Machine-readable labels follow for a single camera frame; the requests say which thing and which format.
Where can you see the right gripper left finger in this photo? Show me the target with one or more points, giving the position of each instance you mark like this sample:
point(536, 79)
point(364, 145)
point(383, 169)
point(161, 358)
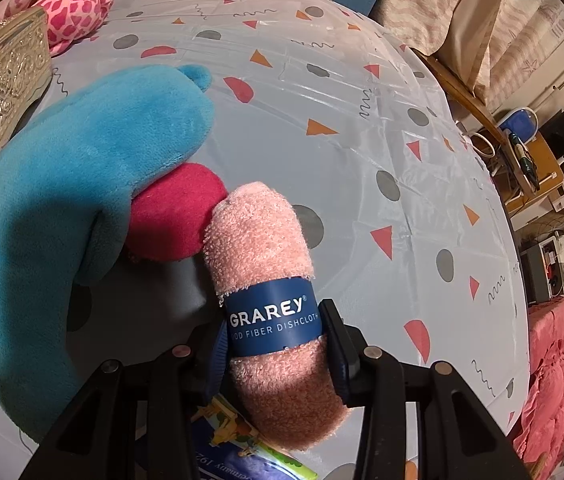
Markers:
point(217, 361)

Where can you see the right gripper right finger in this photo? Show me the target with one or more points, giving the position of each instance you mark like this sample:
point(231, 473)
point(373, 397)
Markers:
point(343, 345)

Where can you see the pink dishcloth blue band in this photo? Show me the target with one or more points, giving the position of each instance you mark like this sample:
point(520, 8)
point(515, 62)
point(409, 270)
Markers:
point(262, 272)

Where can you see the white shelf unit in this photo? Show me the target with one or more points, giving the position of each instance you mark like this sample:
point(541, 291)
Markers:
point(542, 267)

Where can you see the pink bed blanket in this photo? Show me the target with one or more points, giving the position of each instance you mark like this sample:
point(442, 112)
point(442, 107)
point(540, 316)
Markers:
point(538, 436)

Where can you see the blue plush toy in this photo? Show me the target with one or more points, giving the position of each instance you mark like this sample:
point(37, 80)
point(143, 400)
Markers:
point(67, 181)

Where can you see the patterned grey tablecloth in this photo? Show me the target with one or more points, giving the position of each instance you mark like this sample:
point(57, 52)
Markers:
point(407, 233)

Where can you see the wooden desk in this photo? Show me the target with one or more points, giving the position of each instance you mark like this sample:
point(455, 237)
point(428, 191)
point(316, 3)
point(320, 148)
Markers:
point(549, 177)

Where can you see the blue folding chair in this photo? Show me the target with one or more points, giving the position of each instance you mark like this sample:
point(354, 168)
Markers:
point(522, 121)

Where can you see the wooden side table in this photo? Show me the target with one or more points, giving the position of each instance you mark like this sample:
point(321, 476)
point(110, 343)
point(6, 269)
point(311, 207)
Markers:
point(459, 92)

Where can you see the beige patterned curtain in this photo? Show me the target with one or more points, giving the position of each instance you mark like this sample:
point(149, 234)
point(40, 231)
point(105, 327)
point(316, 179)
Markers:
point(492, 46)

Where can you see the pink spotted plush toy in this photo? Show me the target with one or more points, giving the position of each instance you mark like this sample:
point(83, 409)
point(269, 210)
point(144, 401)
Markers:
point(68, 20)

